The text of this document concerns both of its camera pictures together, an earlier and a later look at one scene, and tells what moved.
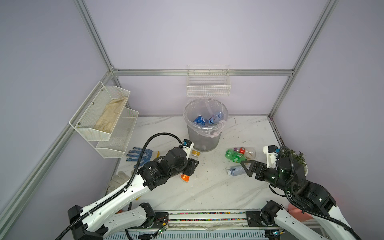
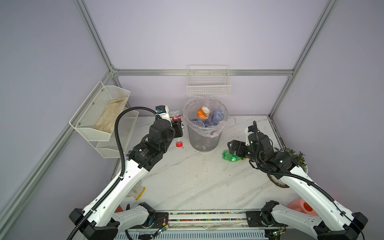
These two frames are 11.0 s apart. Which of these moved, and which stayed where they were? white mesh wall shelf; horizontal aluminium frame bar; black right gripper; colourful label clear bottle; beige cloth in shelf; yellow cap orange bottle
Moved: black right gripper; yellow cap orange bottle
Stayed: colourful label clear bottle; white mesh wall shelf; beige cloth in shelf; horizontal aluminium frame bar
